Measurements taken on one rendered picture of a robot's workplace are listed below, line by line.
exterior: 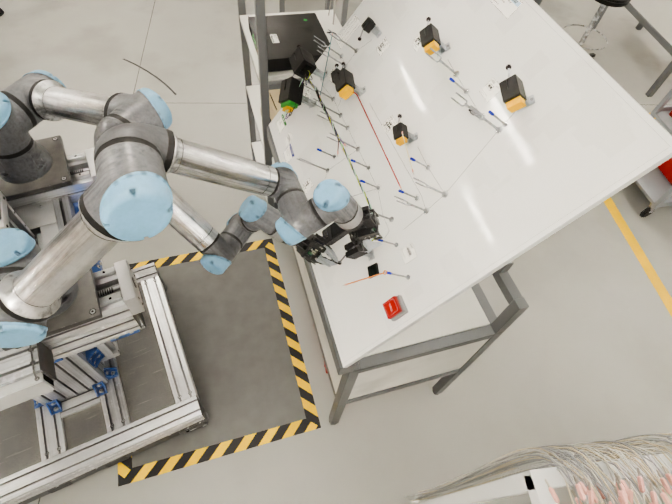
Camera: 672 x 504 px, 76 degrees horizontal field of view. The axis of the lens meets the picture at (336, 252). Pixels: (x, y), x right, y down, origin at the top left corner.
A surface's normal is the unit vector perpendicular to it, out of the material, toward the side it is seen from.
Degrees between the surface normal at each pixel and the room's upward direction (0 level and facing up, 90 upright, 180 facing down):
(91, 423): 0
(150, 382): 0
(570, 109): 54
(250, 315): 0
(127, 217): 85
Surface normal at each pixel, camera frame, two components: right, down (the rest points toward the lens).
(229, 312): 0.09, -0.55
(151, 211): 0.47, 0.71
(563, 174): -0.72, -0.17
